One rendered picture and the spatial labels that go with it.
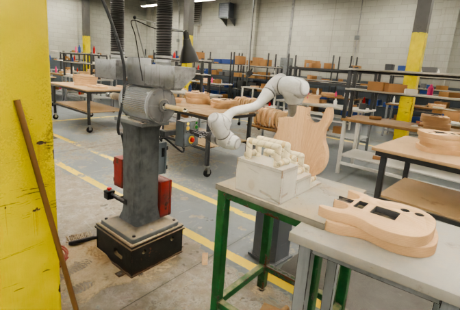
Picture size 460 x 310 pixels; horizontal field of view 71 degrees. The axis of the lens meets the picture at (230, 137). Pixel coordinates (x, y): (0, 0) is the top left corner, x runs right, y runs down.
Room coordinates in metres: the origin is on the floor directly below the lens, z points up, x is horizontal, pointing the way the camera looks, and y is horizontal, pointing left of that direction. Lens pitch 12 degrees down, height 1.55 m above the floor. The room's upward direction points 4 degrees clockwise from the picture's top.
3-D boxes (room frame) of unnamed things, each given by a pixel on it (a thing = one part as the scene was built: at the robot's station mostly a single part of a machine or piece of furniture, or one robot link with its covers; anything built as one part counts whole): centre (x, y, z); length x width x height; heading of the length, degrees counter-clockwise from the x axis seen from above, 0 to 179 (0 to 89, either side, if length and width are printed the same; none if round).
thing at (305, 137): (1.79, -0.40, 1.17); 0.35 x 0.04 x 0.40; 50
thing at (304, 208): (1.67, -0.36, 0.55); 0.62 x 0.58 x 0.76; 51
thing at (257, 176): (1.55, -0.19, 1.02); 0.27 x 0.15 x 0.17; 51
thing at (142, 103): (2.37, 0.62, 1.25); 0.41 x 0.27 x 0.26; 51
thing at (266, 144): (1.52, -0.16, 1.20); 0.20 x 0.03 x 0.03; 50
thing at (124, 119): (2.41, 0.68, 1.11); 0.36 x 0.24 x 0.04; 51
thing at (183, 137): (2.50, 0.41, 0.99); 0.24 x 0.21 x 0.26; 51
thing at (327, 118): (1.71, -0.50, 1.33); 0.07 x 0.04 x 0.10; 50
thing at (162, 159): (2.53, 0.58, 0.93); 0.15 x 0.10 x 0.55; 51
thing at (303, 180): (1.67, -0.29, 0.98); 0.27 x 0.16 x 0.09; 51
